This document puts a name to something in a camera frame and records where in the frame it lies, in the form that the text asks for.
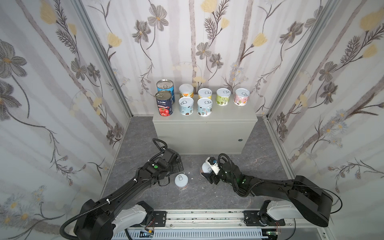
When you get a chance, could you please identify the dark red label can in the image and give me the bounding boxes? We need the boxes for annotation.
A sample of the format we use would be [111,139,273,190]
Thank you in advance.
[156,91,173,117]

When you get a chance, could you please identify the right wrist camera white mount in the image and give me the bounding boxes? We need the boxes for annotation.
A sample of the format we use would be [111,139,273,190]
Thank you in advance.
[205,157,220,175]

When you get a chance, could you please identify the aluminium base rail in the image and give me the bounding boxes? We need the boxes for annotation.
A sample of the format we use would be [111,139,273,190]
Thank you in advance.
[80,209,334,240]

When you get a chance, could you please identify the white lid can green label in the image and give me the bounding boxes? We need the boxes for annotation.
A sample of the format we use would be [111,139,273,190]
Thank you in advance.
[216,88,231,106]

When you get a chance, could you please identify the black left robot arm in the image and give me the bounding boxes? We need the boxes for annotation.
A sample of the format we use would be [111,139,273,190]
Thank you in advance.
[60,139,184,240]

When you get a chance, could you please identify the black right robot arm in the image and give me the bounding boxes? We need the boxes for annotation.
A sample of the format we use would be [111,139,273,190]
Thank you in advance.
[202,154,335,227]

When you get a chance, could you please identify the white lid can orange label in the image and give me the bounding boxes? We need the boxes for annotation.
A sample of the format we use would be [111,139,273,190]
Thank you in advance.
[179,84,194,98]

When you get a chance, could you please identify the white lid can yellow label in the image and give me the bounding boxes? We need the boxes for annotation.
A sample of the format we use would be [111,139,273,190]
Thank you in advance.
[198,88,213,100]

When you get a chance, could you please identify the white lid can blue label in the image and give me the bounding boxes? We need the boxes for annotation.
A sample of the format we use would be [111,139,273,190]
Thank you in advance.
[197,98,213,117]

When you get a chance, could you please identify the blue label soup can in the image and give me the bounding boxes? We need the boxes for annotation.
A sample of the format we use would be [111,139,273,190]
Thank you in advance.
[156,79,175,104]

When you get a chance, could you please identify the white lid can pink label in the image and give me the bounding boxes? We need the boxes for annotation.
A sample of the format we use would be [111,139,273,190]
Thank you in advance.
[175,174,189,190]

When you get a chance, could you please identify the white ribbed cable duct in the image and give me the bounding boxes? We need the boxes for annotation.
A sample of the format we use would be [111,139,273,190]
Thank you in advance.
[128,229,268,240]

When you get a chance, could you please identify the grey metal cabinet box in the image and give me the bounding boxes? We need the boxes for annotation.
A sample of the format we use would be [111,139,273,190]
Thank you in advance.
[153,100,258,155]

